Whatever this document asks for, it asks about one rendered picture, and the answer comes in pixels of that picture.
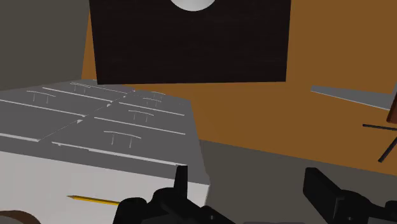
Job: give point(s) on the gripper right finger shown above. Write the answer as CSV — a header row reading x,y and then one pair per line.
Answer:
x,y
328,195

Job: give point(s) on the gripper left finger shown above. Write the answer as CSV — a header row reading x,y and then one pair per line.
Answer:
x,y
180,201

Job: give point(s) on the yellow pencil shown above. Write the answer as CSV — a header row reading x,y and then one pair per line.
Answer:
x,y
93,199

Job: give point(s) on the brown chair with black legs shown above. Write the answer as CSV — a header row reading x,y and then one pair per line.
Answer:
x,y
387,130

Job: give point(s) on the grey chest of drawers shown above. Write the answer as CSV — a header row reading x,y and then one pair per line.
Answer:
x,y
102,149

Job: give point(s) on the brown round bowl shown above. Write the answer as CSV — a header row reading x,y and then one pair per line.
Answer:
x,y
15,216

